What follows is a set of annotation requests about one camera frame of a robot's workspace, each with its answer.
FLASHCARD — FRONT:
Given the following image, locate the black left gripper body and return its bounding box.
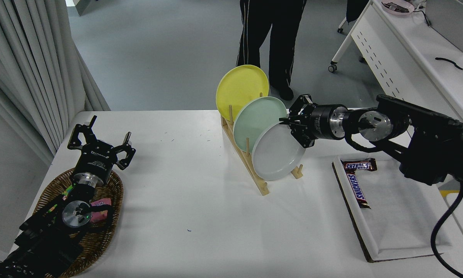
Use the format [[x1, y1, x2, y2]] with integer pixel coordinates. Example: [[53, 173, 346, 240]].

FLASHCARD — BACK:
[[75, 143, 118, 182]]

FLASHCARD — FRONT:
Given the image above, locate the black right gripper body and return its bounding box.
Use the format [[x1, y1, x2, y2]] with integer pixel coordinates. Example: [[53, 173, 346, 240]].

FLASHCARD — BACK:
[[307, 103, 335, 140]]

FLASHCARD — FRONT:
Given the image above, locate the pale grey plate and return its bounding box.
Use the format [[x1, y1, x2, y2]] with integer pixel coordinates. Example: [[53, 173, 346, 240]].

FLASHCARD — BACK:
[[252, 123, 306, 181]]

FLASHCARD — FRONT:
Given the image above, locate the mint green plate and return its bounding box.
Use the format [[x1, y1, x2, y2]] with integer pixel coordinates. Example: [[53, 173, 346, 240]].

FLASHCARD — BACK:
[[233, 96, 288, 154]]

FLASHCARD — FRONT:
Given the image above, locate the wooden plate rack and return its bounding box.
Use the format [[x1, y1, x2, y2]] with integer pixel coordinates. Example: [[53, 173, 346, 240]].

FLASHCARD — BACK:
[[220, 93, 304, 196]]

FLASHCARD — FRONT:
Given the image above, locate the yellow plate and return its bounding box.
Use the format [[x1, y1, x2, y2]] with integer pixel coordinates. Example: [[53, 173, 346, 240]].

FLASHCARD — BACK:
[[216, 64, 270, 122]]

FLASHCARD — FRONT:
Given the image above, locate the brown wicker basket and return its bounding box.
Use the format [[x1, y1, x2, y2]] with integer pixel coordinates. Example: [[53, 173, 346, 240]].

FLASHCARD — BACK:
[[33, 167, 124, 278]]

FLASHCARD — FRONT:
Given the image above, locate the green snack packet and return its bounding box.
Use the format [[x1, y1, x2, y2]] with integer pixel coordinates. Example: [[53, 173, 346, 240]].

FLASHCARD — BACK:
[[42, 185, 74, 217]]

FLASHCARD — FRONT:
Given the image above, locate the pink snack packet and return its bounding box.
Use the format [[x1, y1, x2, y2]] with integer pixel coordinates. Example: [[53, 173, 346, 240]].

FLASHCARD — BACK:
[[90, 198, 112, 224]]

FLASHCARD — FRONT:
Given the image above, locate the brown Snickers bar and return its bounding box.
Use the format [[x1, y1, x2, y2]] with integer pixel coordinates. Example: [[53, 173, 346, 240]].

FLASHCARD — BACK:
[[346, 172, 371, 209], [342, 158, 378, 173]]

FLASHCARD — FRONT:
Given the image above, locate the person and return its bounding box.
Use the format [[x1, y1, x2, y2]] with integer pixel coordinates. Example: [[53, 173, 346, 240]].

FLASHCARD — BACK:
[[236, 0, 307, 102]]

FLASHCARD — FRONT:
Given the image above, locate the pale grey curtain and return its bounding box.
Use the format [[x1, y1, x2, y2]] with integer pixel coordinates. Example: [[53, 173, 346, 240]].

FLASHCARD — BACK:
[[0, 0, 110, 166]]

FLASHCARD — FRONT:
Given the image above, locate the white perforated desk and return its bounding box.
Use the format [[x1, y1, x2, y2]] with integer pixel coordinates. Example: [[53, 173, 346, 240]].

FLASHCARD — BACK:
[[328, 0, 463, 188]]

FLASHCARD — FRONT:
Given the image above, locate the black fabric object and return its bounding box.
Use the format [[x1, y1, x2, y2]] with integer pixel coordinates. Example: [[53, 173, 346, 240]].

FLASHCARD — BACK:
[[346, 0, 370, 24]]

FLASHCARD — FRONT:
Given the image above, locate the white rectangular tray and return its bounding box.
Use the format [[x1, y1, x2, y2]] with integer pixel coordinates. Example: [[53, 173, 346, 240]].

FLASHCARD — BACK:
[[331, 154, 453, 263]]

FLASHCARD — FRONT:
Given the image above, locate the pink bowl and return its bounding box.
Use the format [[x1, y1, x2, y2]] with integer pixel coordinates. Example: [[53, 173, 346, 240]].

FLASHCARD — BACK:
[[381, 0, 415, 16]]

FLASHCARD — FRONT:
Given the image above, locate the grey laptop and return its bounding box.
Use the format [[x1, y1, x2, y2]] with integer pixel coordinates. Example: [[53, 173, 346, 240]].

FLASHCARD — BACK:
[[425, 0, 463, 53]]

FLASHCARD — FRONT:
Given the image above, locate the thick black cable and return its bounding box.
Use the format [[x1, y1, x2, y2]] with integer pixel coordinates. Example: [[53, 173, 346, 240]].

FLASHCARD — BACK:
[[434, 57, 463, 72]]

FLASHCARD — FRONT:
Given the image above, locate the thin black cable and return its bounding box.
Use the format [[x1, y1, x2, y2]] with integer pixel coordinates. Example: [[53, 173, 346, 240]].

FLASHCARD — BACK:
[[409, 8, 431, 27]]

